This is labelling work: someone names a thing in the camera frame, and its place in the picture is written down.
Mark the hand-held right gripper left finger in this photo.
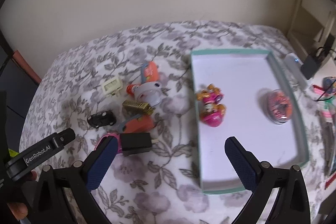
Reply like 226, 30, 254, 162
25, 136, 118, 224

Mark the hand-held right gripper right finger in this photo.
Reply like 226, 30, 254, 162
225, 136, 311, 224

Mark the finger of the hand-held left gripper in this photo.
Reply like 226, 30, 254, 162
5, 128, 76, 182

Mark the black charger plug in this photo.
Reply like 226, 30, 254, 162
119, 133, 158, 157

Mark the black toy car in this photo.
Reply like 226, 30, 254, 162
87, 110, 116, 128

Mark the orange and blue block toy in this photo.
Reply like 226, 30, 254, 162
118, 114, 155, 133

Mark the gold patterned small box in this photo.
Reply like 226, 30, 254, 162
122, 100, 154, 115

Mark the white and orange toy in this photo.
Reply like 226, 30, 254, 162
126, 81, 163, 106

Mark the teal-rimmed white tray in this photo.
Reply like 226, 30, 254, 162
190, 49, 310, 194

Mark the orange toy phone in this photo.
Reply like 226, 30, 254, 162
140, 62, 160, 83

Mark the person's left hand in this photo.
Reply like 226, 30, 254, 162
7, 202, 28, 218

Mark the floral blanket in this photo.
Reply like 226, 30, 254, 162
20, 21, 336, 224

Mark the pink toy figure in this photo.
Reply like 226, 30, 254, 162
197, 84, 226, 127

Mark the clear ball with orange doughnut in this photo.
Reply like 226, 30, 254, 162
259, 88, 293, 125

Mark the reddish-brown board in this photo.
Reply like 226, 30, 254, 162
14, 51, 41, 84

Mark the grey clip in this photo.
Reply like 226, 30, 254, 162
322, 111, 336, 176

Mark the white power strip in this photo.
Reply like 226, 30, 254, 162
285, 53, 308, 90

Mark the black power adapter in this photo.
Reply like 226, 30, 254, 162
301, 55, 322, 80

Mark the cream wooden shelf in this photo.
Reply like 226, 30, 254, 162
287, 0, 336, 62

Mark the black cable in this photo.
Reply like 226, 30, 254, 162
315, 46, 336, 60

